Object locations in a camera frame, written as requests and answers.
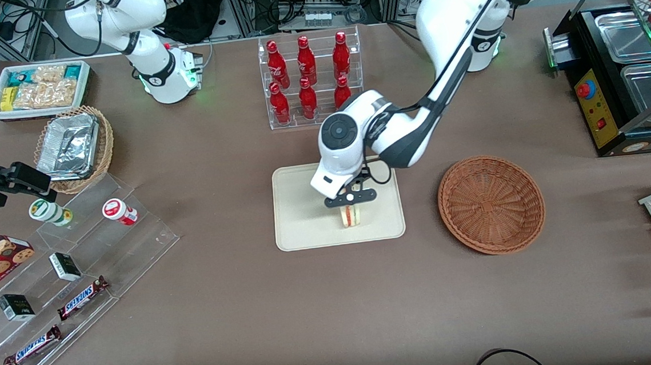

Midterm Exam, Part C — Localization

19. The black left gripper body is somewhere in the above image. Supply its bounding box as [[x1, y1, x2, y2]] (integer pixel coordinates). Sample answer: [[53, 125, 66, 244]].
[[351, 167, 374, 192]]

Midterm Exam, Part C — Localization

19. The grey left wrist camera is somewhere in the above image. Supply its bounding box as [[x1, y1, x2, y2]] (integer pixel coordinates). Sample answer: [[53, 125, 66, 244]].
[[324, 187, 378, 208]]

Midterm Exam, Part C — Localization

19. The small dark box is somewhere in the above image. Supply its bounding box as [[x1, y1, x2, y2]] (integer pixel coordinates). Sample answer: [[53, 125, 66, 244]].
[[0, 292, 36, 323], [49, 251, 82, 283]]

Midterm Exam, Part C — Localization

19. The brown wicker basket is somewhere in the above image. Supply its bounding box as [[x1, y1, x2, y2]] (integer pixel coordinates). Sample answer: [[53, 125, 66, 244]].
[[435, 151, 549, 259]]

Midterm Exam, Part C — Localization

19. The large clear cracker pack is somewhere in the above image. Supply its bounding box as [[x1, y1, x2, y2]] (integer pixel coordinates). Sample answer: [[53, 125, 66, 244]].
[[11, 79, 78, 111]]

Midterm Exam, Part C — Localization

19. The triangle sandwich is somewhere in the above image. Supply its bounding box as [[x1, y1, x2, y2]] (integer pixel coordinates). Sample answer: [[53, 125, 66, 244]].
[[338, 204, 364, 229]]

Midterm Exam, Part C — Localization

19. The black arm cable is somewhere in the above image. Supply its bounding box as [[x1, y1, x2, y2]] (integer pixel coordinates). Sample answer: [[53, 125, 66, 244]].
[[347, 0, 538, 187]]

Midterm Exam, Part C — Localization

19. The red lid cup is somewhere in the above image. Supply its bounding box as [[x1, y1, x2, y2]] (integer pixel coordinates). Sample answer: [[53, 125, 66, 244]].
[[102, 197, 139, 228]]

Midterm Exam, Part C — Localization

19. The green lid cup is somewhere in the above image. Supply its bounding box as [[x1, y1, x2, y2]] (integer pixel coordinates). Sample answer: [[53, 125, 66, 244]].
[[27, 196, 74, 230]]

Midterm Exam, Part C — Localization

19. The beige rectangular tray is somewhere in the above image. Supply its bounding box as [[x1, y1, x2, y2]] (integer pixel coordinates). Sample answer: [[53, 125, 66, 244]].
[[270, 157, 408, 253]]

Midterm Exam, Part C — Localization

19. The black table cable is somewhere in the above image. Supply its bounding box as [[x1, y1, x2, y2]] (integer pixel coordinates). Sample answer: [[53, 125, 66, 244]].
[[466, 346, 551, 365]]

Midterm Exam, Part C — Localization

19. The silver foil tray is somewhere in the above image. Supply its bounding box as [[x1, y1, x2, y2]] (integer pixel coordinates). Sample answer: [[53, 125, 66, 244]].
[[33, 112, 103, 183]]

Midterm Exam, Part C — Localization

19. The tan wicker basket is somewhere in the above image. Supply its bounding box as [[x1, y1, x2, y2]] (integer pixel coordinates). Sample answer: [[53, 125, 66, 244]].
[[30, 103, 118, 197]]

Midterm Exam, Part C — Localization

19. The black food warmer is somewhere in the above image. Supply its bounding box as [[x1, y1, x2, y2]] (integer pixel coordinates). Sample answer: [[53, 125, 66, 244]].
[[541, 0, 651, 162]]

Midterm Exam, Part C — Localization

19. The black bag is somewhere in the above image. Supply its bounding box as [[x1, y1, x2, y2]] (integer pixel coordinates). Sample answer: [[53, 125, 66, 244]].
[[153, 0, 228, 46]]

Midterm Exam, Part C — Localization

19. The clear acrylic step display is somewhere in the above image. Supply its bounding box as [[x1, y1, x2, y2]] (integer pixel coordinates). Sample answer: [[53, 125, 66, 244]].
[[0, 169, 189, 365]]

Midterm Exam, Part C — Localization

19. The red cola bottle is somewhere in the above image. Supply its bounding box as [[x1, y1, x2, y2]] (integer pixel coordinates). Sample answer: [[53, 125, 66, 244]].
[[330, 31, 353, 81], [268, 81, 292, 126], [333, 75, 353, 110], [298, 77, 319, 121], [295, 35, 318, 86], [266, 39, 291, 91]]

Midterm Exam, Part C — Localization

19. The white power strip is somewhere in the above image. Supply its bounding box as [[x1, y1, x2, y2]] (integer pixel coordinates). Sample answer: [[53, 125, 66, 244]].
[[303, 10, 333, 27]]

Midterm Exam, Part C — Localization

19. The clear acrylic bottle rack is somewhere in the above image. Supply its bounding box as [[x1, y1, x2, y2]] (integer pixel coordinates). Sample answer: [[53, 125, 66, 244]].
[[257, 26, 367, 131]]

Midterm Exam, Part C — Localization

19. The snickers bar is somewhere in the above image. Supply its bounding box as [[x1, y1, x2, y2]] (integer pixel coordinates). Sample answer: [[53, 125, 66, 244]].
[[1, 324, 65, 365], [55, 275, 112, 322]]

